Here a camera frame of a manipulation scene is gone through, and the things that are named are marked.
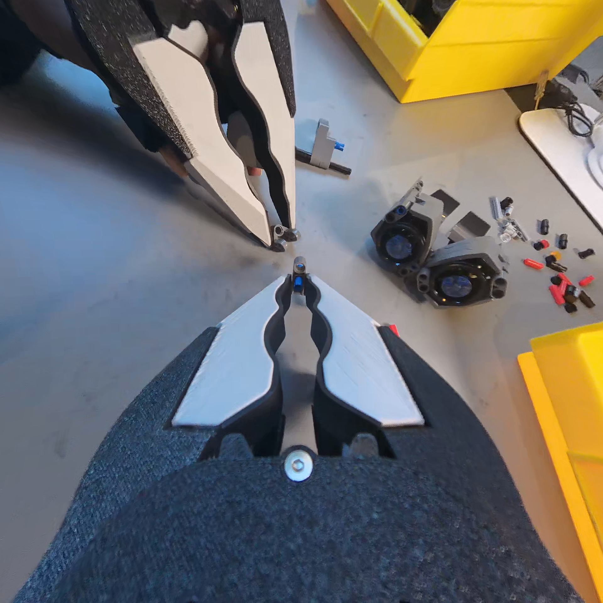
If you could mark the large yellow storage bin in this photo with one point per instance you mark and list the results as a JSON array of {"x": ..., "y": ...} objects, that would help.
[{"x": 574, "y": 377}]

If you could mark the scattered small building pieces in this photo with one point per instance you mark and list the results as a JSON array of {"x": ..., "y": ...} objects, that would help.
[{"x": 532, "y": 263}]

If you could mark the grey beam with black axle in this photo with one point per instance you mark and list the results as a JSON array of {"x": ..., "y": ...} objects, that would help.
[{"x": 322, "y": 141}]

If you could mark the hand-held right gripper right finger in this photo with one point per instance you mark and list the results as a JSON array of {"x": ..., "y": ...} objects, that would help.
[{"x": 367, "y": 377}]

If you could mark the black connector with blue pins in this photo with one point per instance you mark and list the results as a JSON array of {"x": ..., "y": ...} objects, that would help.
[{"x": 297, "y": 283}]

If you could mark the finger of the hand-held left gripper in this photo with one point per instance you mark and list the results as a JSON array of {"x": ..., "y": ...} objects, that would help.
[
  {"x": 198, "y": 132},
  {"x": 271, "y": 103}
]

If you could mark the white rounded board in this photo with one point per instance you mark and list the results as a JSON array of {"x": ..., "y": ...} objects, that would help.
[{"x": 556, "y": 141}]

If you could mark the person's left hand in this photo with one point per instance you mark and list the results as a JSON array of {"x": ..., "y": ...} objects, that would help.
[{"x": 173, "y": 162}]

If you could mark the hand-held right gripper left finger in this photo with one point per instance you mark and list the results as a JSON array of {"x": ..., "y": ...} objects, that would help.
[{"x": 231, "y": 372}]

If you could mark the grey desk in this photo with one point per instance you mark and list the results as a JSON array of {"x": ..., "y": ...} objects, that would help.
[{"x": 94, "y": 282}]

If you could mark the grey angular connector piece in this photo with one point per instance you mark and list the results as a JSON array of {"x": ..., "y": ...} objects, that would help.
[{"x": 278, "y": 231}]

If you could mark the grey twin engine toy assembly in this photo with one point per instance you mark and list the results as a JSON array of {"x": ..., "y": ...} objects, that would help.
[{"x": 471, "y": 252}]

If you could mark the red toy pin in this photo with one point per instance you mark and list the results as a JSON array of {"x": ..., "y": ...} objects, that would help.
[{"x": 392, "y": 329}]

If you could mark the person's left forearm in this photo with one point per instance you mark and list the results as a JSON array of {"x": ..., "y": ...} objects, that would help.
[{"x": 19, "y": 56}]

